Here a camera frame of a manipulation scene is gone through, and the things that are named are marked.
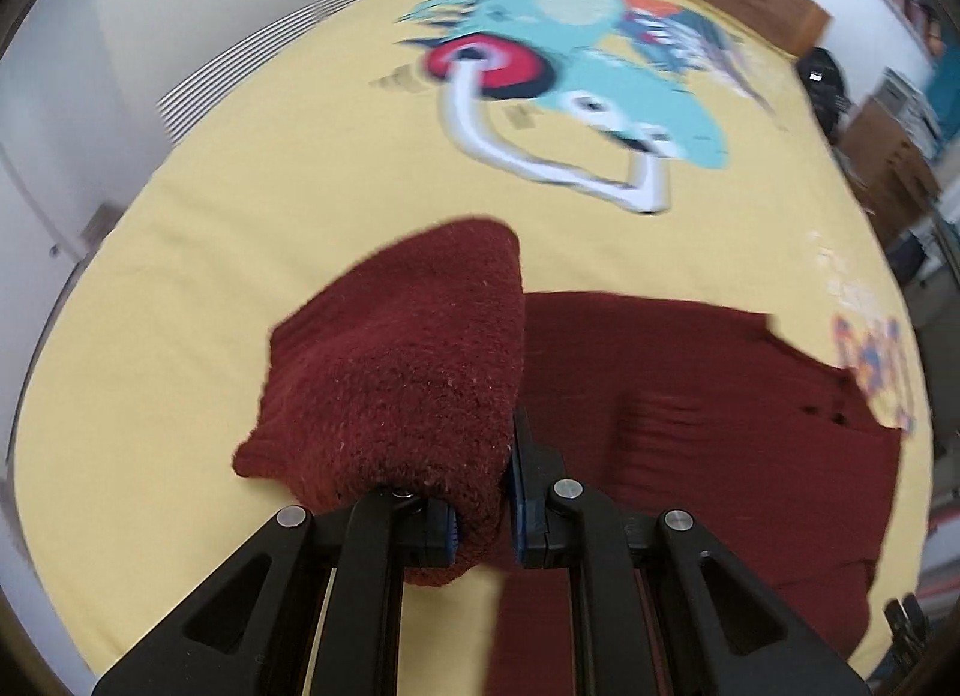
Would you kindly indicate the black backpack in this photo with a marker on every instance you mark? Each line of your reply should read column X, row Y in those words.
column 824, row 84

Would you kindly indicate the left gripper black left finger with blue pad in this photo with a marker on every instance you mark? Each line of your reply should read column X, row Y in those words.
column 309, row 604

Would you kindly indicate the brown cardboard box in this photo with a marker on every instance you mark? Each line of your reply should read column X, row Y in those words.
column 891, row 178

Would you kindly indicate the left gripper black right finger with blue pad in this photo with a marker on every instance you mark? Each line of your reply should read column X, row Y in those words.
column 658, row 605

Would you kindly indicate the yellow cartoon dinosaur bedsheet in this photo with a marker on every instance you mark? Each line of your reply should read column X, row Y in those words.
column 649, row 148

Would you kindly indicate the white wardrobe with doors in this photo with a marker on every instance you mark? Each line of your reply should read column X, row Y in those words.
column 94, row 95

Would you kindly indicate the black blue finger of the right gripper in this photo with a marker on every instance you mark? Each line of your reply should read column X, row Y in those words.
column 911, row 631

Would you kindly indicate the dark red knitted sweater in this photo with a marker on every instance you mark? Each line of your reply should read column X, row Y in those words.
column 405, row 372

